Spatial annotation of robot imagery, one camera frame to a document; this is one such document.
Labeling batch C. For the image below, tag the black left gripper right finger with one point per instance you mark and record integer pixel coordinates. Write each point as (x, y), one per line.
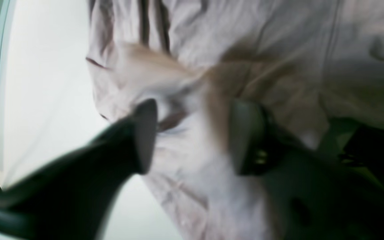
(314, 198)

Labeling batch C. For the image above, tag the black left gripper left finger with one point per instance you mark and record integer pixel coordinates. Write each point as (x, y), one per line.
(68, 198)

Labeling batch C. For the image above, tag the mauve t-shirt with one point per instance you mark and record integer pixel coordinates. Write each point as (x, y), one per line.
(306, 60)

